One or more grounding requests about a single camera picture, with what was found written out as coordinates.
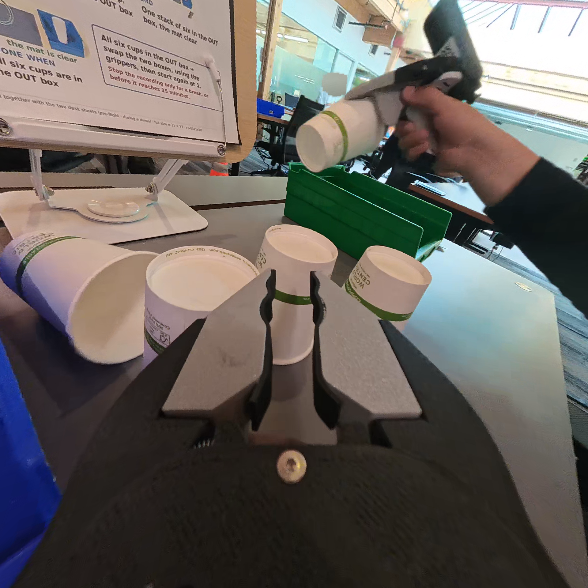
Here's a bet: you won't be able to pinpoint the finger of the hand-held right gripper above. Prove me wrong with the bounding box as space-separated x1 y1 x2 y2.
373 89 408 128
345 73 407 102

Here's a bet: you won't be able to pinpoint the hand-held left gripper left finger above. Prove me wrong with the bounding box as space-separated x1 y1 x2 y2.
162 269 276 432

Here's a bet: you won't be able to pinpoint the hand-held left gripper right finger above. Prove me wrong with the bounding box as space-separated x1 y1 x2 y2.
310 271 422 430

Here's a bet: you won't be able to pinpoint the white paper cup green band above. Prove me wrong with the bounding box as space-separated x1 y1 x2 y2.
255 225 338 366
145 252 260 359
0 232 159 365
345 246 432 331
295 98 391 173

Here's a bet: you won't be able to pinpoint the green plastic bin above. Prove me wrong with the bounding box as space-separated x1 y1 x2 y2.
283 162 453 262

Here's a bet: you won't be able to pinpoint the blue plastic bin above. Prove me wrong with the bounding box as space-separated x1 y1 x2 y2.
0 340 62 588

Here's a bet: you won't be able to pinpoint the person's right hand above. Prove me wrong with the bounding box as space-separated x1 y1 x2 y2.
396 85 540 207

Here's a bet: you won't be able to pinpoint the black office chair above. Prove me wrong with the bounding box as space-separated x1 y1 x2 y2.
250 95 324 177

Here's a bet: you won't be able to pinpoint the brown desk black legs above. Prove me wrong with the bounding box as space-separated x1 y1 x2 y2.
257 112 295 148
409 181 494 244

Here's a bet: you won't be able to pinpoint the small blue storage bin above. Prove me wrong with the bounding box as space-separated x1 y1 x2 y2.
256 98 295 119

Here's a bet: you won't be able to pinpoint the instruction sheet on stand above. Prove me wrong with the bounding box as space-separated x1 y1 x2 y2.
0 0 258 245

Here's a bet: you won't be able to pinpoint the printed instruction sheet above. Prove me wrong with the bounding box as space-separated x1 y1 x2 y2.
0 0 240 144

